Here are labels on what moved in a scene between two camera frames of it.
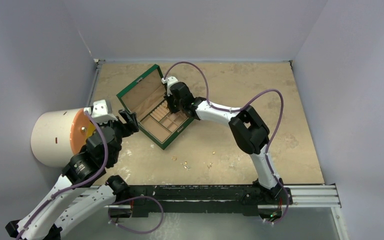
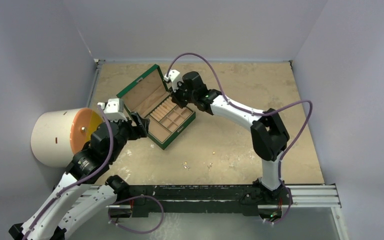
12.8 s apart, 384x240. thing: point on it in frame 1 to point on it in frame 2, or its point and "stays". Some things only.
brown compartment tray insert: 162,122 stays
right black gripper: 174,100 to 179,93
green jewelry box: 146,99 stays
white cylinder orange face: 56,137 stays
